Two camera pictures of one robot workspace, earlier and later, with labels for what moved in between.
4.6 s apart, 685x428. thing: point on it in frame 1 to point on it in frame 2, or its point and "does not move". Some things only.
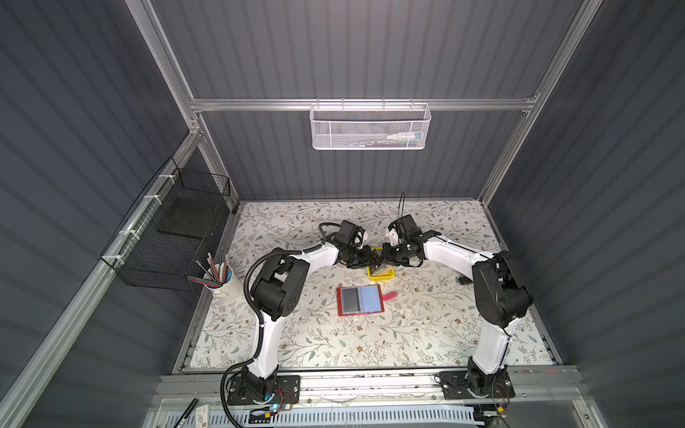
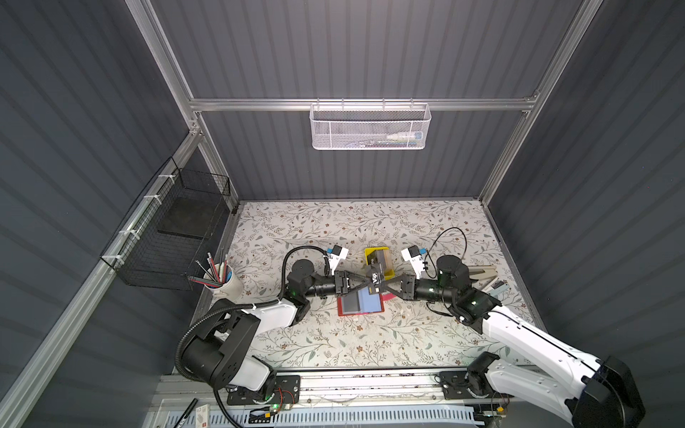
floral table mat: [350, 320] does not move
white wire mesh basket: [369, 127] does not move
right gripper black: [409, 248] to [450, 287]
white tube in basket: [402, 137] does not move
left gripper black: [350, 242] to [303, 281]
